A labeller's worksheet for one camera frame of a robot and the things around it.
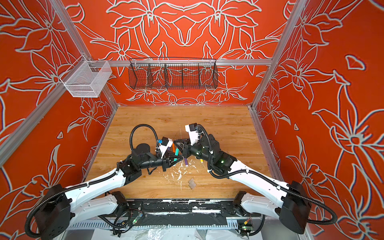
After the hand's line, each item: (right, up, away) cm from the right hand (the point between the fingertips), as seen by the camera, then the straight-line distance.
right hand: (172, 143), depth 66 cm
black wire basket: (-4, +43, +33) cm, 54 cm away
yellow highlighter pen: (+15, -14, +22) cm, 31 cm away
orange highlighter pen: (+1, -2, -1) cm, 2 cm away
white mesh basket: (-57, +37, +26) cm, 73 cm away
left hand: (+4, -7, +4) cm, 9 cm away
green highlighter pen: (+2, -4, +2) cm, 5 cm away
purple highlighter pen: (+6, -15, +22) cm, 27 cm away
